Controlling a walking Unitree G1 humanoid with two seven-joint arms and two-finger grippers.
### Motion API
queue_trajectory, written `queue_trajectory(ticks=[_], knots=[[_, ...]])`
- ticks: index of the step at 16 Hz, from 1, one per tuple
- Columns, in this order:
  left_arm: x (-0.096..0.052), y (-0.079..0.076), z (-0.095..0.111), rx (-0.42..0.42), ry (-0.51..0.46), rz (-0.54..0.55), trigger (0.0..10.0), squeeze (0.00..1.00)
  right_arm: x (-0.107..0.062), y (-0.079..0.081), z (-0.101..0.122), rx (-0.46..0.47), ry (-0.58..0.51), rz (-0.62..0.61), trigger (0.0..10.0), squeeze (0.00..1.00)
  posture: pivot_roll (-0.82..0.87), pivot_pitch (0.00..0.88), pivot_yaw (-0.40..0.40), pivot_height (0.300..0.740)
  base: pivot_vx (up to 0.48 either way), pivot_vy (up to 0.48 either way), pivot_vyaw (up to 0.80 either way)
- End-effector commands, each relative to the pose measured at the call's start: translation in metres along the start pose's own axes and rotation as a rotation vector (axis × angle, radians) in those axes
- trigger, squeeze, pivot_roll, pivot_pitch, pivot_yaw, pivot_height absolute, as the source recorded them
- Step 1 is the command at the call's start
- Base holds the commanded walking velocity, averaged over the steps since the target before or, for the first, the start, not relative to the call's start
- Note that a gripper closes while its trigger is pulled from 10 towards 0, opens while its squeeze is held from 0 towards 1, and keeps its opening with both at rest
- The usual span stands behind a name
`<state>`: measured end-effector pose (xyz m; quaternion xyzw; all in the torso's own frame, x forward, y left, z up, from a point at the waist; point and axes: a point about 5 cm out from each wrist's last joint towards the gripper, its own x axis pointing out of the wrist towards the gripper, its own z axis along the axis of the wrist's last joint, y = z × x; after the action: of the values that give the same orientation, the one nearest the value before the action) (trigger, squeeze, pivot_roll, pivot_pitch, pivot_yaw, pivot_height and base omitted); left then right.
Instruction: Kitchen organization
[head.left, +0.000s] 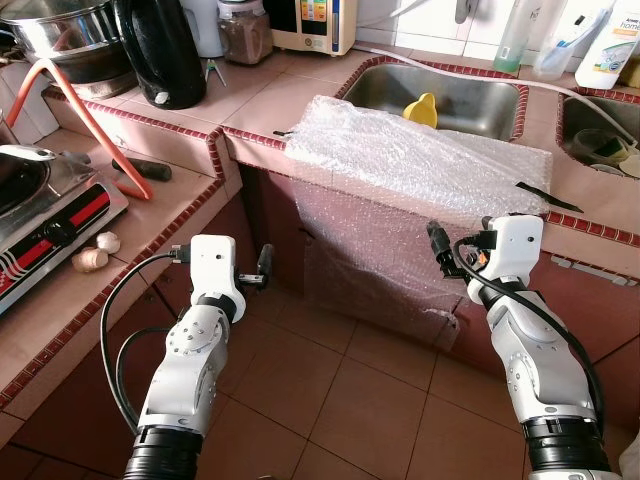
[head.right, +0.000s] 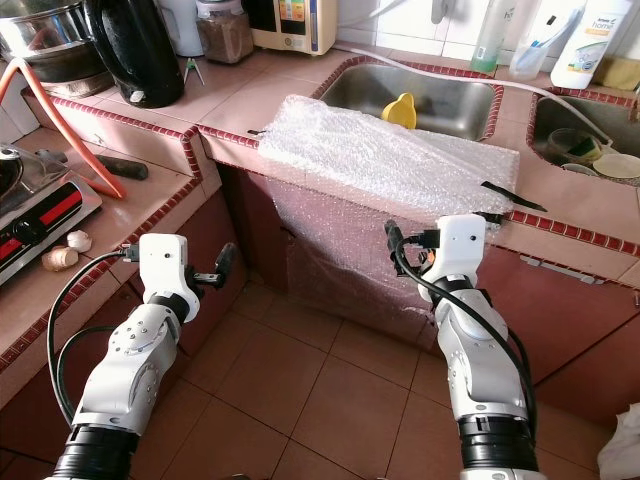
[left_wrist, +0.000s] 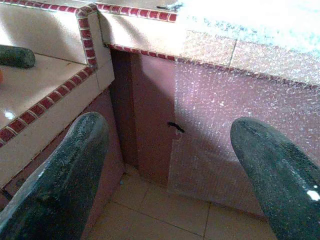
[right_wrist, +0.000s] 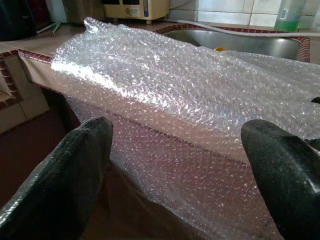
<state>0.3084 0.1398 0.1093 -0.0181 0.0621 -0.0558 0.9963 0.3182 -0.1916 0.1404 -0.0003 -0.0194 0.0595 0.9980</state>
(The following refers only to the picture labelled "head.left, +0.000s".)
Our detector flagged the black handle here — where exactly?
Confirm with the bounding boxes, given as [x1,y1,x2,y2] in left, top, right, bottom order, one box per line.
[112,157,173,183]

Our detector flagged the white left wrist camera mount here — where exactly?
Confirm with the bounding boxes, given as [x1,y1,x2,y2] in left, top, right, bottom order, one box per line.
[188,235,246,321]

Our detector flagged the clear plastic cup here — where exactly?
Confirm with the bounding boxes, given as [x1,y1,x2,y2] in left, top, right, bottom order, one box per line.
[533,30,586,81]

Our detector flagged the black kettle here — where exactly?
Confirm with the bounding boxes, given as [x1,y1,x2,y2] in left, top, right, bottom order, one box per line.
[113,0,208,111]

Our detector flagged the yellow plastic cup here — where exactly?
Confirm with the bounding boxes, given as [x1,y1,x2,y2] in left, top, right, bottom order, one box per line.
[402,92,439,129]

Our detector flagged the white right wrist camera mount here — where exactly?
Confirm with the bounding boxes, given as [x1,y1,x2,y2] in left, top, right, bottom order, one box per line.
[466,214,546,306]

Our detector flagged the green soap bottle blue cap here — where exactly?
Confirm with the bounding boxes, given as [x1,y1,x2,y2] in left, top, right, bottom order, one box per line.
[492,0,546,73]

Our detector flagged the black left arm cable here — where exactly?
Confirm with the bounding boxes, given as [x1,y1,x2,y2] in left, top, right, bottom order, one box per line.
[100,250,196,436]

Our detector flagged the large steel pot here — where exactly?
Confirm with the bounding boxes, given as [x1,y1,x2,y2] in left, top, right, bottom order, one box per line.
[0,0,126,86]

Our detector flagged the dark glass bowl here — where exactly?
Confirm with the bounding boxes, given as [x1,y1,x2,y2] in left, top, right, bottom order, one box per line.
[572,128,629,166]

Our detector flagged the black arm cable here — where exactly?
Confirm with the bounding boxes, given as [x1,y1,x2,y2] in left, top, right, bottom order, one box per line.
[100,250,196,436]
[427,220,606,431]

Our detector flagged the white bowl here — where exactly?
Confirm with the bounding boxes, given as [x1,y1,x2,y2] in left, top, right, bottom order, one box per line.
[615,150,640,179]

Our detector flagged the jar of brown powder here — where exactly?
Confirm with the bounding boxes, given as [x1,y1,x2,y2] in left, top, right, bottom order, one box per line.
[218,0,274,66]

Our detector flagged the white cloth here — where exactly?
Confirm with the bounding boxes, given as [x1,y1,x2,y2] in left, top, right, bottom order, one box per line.
[618,435,640,480]

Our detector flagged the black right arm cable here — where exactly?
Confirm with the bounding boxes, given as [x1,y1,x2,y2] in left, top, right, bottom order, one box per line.
[427,220,606,431]

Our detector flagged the orange gas hose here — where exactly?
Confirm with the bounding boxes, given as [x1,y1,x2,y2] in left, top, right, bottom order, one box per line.
[18,58,156,201]

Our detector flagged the steel gas stove red stripe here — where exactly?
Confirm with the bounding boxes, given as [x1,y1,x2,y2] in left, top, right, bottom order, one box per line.
[0,145,131,316]

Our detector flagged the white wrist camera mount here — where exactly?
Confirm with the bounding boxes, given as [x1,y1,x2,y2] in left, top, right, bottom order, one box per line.
[466,214,546,306]
[188,235,246,321]

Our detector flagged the white detergent bottle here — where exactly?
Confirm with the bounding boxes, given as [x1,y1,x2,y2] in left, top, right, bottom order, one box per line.
[575,0,640,89]

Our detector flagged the steel pan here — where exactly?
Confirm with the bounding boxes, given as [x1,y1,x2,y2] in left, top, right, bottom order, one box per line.
[0,143,59,216]

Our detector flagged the beige water ionizer appliance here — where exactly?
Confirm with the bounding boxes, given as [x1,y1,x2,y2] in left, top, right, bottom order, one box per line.
[262,0,359,56]

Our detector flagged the white jar green lid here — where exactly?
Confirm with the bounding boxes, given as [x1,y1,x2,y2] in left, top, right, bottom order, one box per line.
[180,0,226,59]

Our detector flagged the clear bubble wrap sheet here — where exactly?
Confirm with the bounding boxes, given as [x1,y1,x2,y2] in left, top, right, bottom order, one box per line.
[285,95,553,346]

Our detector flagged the blue white brush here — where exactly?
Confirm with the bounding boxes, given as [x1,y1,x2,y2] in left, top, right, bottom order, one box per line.
[555,5,613,51]

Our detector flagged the long white hose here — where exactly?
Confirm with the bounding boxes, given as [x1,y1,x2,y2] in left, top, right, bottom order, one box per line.
[350,44,626,126]

